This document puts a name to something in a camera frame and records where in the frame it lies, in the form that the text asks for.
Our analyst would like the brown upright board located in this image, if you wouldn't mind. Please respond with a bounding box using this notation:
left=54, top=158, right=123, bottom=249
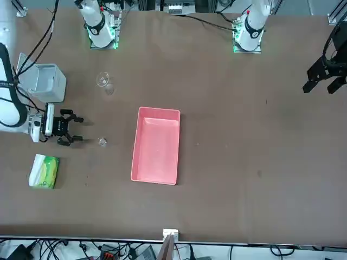
left=158, top=234, right=176, bottom=260

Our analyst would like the white lidded trash bin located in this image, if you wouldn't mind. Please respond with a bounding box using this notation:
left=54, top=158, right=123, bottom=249
left=15, top=53, right=67, bottom=103

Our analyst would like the pink plastic waste container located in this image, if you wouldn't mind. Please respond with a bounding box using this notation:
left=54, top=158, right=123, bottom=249
left=130, top=106, right=181, bottom=186

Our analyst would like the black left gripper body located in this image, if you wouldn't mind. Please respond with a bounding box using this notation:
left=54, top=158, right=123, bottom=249
left=324, top=23, right=347, bottom=78

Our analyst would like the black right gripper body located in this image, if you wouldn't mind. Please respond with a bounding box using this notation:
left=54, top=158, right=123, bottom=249
left=53, top=116, right=73, bottom=138

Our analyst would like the large glass beaker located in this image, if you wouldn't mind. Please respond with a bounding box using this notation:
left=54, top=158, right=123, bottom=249
left=95, top=71, right=115, bottom=95

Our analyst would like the aluminium table edge bracket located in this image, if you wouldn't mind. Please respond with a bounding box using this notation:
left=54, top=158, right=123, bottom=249
left=162, top=229, right=179, bottom=242

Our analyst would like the white tissue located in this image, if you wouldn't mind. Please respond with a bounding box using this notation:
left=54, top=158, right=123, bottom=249
left=29, top=153, right=46, bottom=187

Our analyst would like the green tissue pack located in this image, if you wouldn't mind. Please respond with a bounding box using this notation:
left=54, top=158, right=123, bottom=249
left=28, top=153, right=60, bottom=190

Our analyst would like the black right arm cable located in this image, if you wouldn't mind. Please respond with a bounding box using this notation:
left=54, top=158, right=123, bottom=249
left=10, top=0, right=60, bottom=82

